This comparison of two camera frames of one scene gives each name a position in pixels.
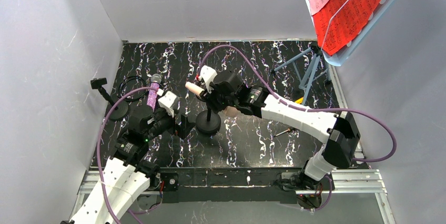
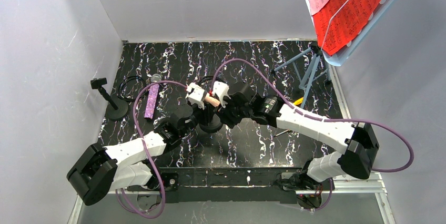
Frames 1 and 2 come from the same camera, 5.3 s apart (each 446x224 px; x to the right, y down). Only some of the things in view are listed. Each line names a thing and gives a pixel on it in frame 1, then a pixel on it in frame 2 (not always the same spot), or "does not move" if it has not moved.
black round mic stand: [118, 111] does not move
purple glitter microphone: [152, 94] does not move
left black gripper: [177, 122] → [200, 109]
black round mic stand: [208, 121] does not move
